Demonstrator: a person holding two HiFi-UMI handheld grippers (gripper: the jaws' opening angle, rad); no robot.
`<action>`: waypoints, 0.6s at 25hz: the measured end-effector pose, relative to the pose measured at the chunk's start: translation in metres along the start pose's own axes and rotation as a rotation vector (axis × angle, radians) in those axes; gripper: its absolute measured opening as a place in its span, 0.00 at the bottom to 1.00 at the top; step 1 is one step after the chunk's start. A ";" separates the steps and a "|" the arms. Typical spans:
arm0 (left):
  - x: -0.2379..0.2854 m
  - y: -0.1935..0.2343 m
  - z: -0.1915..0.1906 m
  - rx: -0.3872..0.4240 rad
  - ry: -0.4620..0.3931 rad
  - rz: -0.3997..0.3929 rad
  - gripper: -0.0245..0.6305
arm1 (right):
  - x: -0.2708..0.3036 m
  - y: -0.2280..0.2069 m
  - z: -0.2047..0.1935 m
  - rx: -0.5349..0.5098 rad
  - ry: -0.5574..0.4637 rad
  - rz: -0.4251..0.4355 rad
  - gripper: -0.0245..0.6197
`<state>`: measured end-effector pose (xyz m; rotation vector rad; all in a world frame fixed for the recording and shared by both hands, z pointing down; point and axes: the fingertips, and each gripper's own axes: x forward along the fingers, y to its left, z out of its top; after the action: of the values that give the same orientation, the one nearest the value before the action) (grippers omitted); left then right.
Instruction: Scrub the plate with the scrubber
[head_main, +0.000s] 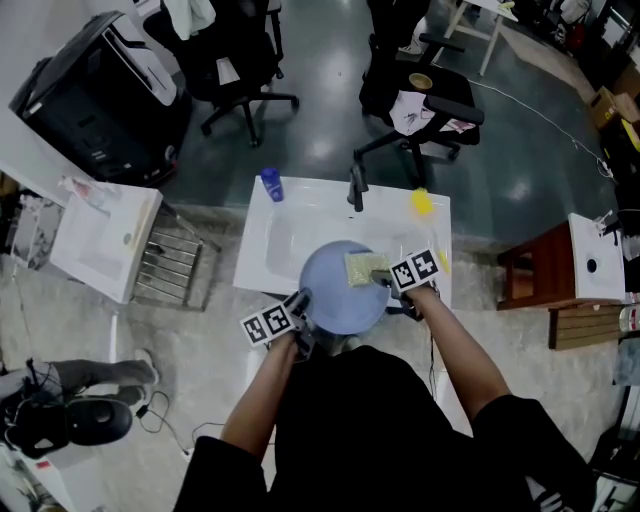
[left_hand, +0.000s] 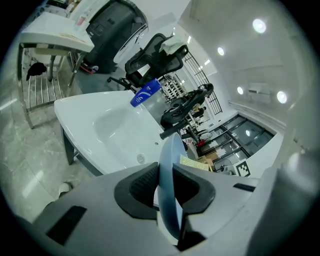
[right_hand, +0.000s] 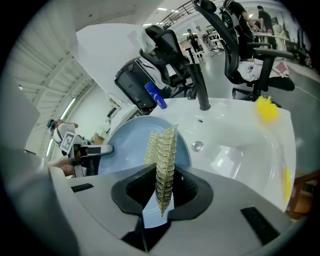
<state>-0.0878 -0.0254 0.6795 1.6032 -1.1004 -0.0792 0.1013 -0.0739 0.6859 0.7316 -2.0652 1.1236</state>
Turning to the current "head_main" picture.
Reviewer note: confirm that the pink paper sheet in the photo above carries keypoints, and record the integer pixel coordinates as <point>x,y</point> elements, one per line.
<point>460,126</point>

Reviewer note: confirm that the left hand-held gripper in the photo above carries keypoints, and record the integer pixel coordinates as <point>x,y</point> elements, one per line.
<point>267,325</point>

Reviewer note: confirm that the white paper sheet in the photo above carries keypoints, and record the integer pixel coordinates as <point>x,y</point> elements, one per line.
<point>227,71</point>

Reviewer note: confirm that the clear pink plastic packet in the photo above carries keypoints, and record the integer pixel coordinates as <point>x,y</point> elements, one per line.
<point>82,190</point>

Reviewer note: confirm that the white power strip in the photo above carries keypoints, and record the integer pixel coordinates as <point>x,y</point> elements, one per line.
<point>187,454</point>

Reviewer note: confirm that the wooden bowl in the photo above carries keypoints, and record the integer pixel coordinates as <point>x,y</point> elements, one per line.
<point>420,81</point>

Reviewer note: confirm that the black faucet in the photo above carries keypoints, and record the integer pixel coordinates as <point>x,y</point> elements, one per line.
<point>357,192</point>

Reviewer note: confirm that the large blue plate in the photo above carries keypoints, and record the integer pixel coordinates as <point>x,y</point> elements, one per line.
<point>330,295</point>

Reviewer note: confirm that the white ceramic sink basin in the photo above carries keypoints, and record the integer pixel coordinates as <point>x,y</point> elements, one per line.
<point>300,220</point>

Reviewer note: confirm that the white table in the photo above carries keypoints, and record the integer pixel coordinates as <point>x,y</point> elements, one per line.
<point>492,10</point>

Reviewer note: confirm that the cardboard box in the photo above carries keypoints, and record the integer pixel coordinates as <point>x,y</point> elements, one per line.
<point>607,105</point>

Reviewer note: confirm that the black office chair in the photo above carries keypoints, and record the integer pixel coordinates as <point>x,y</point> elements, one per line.
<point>220,30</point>
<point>450,85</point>

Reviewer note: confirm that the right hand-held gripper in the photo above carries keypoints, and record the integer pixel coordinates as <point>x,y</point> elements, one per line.
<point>414,270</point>

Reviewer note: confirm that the person's right white shoe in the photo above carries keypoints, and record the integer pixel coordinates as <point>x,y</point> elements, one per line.
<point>350,342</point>

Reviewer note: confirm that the wooden slat crate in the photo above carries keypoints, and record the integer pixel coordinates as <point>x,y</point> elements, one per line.
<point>585,325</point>

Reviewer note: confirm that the person's left forearm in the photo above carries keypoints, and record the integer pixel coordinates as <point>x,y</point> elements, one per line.
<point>260,400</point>

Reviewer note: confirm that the white sink basin on rack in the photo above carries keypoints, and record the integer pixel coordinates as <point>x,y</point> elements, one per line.
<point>95,245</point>

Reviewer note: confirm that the black equipment stand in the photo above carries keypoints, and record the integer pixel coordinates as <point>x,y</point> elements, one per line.
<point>615,450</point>

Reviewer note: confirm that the person's black clothing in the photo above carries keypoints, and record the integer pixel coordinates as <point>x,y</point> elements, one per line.
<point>360,430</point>

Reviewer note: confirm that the white towel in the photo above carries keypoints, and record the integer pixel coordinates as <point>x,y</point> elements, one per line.
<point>187,17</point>

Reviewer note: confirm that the white control box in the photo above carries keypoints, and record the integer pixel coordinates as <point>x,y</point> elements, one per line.
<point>30,475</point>

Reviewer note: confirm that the clear plastic bag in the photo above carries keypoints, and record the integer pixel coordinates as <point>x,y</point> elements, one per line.
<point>629,362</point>

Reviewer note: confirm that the person's right forearm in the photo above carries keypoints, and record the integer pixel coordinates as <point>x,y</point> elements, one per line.
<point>460,360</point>

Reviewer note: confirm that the white stained cloth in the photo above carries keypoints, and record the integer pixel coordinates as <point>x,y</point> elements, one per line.
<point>407,115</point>

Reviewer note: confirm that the white sink top with hole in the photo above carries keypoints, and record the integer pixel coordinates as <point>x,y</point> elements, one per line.
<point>600,280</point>

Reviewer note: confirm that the blue plastic bottle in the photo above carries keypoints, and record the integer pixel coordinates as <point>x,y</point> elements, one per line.
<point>272,186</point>

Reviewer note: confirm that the yellow-green sponge cloth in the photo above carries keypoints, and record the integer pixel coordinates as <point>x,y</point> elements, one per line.
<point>362,267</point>

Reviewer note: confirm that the clear plastic bottle red label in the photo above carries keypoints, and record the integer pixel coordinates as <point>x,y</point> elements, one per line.
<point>631,317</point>

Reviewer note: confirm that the brown wooden cabinet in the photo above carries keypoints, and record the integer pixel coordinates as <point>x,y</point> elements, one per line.
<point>540,270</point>

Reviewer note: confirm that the black and white machine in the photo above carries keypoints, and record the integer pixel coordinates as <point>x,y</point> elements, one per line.
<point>90,115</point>

